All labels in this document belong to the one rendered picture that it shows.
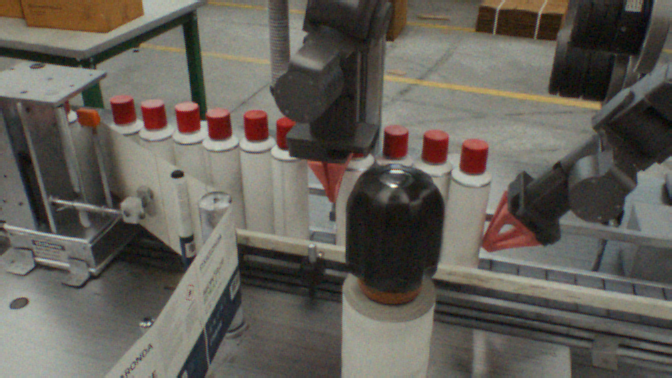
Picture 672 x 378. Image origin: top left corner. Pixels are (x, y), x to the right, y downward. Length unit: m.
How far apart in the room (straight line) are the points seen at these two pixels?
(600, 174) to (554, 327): 0.25
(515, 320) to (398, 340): 0.34
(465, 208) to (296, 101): 0.28
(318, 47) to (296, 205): 0.29
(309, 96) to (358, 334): 0.24
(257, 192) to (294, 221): 0.07
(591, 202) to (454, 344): 0.23
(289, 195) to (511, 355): 0.35
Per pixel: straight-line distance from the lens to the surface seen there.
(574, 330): 0.88
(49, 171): 0.89
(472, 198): 0.79
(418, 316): 0.54
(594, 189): 0.71
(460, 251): 0.83
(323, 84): 0.62
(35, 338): 0.86
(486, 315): 0.87
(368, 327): 0.54
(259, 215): 0.90
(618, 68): 1.66
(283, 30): 0.89
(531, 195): 0.81
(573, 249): 1.08
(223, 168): 0.87
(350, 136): 0.72
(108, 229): 0.92
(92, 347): 0.82
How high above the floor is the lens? 1.43
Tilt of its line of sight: 31 degrees down
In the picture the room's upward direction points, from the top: straight up
